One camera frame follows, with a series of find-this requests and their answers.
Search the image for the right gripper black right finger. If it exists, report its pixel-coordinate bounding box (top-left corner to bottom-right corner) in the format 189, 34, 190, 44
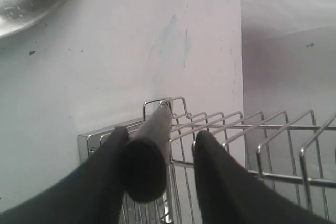
193, 131, 328, 223

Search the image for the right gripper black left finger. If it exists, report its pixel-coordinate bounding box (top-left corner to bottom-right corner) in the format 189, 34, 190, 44
1, 127, 128, 223

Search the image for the black handled knife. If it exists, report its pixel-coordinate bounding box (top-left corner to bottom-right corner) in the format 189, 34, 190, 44
119, 103, 172, 203

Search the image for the white backdrop curtain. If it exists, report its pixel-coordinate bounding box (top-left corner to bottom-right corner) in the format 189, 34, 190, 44
240, 0, 336, 172

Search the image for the chrome wire utensil basket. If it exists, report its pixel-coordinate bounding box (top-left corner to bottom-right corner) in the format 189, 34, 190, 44
77, 96, 336, 224

